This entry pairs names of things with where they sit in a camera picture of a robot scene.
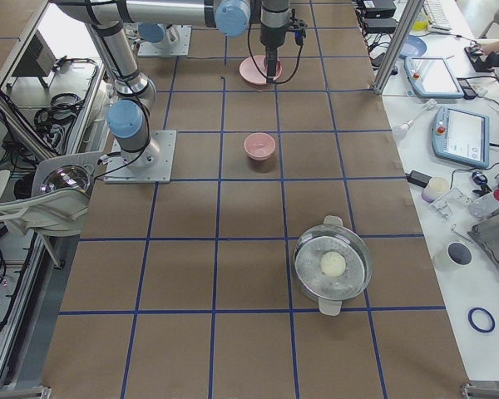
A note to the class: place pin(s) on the clear plastic tray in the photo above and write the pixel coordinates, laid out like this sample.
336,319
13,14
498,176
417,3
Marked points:
448,203

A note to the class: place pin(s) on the light bulb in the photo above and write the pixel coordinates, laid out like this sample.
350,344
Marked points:
399,132

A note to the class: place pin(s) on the glass pot with handles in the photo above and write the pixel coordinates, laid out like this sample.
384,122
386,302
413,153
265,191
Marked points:
330,292

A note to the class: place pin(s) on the pink plate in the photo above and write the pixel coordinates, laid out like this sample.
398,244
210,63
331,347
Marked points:
252,70

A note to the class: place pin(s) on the shiny metal bowl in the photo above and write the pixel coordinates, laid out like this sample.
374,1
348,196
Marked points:
67,176

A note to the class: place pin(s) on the white purple cup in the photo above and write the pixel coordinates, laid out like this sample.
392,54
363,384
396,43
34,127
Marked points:
435,188

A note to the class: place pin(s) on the aluminium frame post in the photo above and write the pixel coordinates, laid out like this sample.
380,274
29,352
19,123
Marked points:
405,24

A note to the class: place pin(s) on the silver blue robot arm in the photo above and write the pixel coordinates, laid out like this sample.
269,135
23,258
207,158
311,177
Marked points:
232,18
128,119

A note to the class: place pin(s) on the black power adapter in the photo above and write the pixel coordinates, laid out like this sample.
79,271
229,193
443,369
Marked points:
417,178

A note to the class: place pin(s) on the near blue teach pendant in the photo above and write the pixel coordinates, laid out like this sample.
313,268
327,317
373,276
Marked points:
461,136

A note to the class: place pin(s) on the white bun in pot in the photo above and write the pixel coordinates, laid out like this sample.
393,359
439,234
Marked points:
332,264

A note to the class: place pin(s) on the blue plate on desk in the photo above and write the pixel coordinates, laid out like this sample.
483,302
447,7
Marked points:
413,47

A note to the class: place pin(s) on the far blue teach pendant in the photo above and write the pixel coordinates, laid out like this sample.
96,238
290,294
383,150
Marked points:
431,77

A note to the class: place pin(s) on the white cup dark inside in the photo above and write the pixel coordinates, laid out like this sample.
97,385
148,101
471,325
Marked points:
452,257

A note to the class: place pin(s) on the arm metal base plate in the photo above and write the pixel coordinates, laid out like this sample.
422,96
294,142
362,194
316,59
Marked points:
154,165
179,41

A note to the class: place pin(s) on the blue teach pendant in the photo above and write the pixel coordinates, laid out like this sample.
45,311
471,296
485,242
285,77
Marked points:
431,77
461,136

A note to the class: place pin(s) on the pink bowl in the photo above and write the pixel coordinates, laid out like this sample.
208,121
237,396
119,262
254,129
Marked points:
259,146

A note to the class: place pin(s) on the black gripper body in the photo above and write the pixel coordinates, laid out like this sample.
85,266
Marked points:
270,36

